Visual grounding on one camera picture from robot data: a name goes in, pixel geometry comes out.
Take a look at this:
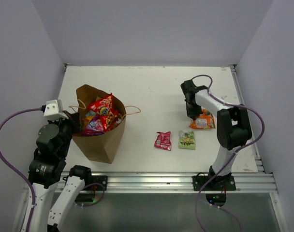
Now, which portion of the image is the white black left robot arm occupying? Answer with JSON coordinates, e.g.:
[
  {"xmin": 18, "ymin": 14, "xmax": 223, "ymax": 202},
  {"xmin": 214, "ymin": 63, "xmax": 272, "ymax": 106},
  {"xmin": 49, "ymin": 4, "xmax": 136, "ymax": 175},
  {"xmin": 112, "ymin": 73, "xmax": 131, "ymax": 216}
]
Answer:
[{"xmin": 21, "ymin": 111, "xmax": 106, "ymax": 232}]

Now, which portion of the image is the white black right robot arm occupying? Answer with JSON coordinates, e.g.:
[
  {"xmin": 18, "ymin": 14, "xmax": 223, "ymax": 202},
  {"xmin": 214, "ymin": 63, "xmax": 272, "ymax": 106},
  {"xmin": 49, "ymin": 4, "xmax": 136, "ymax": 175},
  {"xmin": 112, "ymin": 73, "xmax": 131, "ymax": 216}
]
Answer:
[{"xmin": 181, "ymin": 79, "xmax": 252, "ymax": 190}]

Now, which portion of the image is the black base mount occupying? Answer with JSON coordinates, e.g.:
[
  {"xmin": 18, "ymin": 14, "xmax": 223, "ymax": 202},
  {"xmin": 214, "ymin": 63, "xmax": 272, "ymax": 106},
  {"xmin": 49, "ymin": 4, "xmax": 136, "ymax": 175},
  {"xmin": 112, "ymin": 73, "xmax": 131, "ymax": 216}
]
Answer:
[
  {"xmin": 75, "ymin": 175, "xmax": 108, "ymax": 204},
  {"xmin": 192, "ymin": 173, "xmax": 236, "ymax": 207}
]

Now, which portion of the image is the green small snack packet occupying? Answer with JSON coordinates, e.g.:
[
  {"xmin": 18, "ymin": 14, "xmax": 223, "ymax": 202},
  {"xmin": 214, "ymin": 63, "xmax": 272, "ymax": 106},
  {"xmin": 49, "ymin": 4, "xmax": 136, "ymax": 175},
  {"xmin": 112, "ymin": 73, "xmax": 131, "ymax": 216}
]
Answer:
[{"xmin": 178, "ymin": 130, "xmax": 196, "ymax": 150}]

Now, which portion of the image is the pink small snack packet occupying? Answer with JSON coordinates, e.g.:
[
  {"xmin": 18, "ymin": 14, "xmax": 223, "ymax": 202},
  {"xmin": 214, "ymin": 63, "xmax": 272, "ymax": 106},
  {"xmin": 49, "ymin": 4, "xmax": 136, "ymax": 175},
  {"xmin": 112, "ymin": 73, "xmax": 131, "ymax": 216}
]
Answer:
[{"xmin": 154, "ymin": 131, "xmax": 172, "ymax": 151}]

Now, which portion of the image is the purple candy packet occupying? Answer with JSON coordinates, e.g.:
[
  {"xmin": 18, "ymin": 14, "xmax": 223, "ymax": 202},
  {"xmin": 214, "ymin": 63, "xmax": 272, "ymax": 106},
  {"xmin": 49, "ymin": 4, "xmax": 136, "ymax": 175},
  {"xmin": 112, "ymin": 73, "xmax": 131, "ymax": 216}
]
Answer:
[{"xmin": 82, "ymin": 116, "xmax": 104, "ymax": 136}]

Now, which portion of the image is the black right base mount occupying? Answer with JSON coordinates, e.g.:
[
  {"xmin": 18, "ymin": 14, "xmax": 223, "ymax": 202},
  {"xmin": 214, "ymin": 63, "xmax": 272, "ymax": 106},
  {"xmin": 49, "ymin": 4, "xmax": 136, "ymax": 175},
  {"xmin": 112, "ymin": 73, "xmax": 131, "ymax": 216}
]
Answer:
[{"xmin": 192, "ymin": 173, "xmax": 236, "ymax": 207}]

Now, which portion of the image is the red snack packet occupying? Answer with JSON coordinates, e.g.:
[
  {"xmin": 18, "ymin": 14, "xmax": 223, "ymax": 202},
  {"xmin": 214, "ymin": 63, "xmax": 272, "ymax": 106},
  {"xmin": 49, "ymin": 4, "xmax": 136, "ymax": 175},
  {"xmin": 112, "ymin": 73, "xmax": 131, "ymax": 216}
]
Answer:
[{"xmin": 88, "ymin": 93, "xmax": 120, "ymax": 132}]

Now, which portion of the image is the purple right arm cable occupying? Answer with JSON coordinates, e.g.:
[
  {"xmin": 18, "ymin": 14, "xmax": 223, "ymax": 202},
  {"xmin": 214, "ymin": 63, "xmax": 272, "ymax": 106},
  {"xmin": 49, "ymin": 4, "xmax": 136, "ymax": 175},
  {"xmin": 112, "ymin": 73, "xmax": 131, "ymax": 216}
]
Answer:
[{"xmin": 191, "ymin": 74, "xmax": 265, "ymax": 232}]

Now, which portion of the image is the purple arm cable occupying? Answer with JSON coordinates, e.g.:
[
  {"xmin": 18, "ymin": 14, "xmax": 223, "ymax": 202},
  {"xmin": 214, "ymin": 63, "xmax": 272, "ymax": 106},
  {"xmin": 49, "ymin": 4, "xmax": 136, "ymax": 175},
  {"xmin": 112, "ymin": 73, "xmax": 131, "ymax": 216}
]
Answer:
[
  {"xmin": 191, "ymin": 74, "xmax": 265, "ymax": 232},
  {"xmin": 0, "ymin": 107, "xmax": 45, "ymax": 229}
]

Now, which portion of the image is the orange white snack packet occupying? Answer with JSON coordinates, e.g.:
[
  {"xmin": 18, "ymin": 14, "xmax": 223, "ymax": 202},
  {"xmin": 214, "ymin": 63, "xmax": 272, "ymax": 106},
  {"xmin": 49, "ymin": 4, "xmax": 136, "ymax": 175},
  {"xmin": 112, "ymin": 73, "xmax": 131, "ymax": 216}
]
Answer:
[{"xmin": 189, "ymin": 108, "xmax": 216, "ymax": 130}]

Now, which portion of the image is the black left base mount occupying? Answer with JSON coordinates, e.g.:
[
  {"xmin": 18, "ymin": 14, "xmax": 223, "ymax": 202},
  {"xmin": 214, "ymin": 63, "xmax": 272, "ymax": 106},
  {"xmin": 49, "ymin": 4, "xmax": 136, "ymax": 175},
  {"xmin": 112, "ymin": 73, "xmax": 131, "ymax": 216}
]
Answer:
[{"xmin": 75, "ymin": 175, "xmax": 108, "ymax": 204}]

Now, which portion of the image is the orange yellow snack bag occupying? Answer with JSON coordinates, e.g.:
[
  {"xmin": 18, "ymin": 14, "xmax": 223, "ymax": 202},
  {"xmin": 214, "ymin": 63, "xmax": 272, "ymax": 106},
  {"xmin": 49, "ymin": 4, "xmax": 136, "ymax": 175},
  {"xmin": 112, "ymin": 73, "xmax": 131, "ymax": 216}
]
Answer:
[{"xmin": 83, "ymin": 110, "xmax": 96, "ymax": 125}]

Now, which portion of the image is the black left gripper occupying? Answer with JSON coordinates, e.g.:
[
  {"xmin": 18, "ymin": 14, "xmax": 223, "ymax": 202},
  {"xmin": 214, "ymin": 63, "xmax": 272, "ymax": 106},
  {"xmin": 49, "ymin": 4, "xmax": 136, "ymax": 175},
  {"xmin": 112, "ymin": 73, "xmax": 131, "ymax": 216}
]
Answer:
[{"xmin": 47, "ymin": 109, "xmax": 84, "ymax": 157}]

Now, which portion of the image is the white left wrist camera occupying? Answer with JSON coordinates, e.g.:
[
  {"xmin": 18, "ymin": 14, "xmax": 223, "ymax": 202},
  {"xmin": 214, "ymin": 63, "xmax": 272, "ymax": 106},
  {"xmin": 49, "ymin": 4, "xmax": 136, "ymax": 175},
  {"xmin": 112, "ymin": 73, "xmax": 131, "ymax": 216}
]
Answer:
[{"xmin": 44, "ymin": 100, "xmax": 68, "ymax": 121}]

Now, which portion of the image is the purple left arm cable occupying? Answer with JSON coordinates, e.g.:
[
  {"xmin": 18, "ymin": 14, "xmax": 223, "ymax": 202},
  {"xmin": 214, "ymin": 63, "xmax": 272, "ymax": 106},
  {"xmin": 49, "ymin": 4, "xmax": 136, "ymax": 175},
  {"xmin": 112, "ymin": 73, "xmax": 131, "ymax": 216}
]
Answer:
[{"xmin": 0, "ymin": 107, "xmax": 45, "ymax": 229}]

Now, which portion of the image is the brown paper bag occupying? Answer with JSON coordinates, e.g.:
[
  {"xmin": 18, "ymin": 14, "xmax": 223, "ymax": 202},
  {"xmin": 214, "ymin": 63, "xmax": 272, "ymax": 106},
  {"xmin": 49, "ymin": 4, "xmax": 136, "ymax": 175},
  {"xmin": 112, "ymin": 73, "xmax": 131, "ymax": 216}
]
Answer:
[{"xmin": 73, "ymin": 84, "xmax": 128, "ymax": 164}]

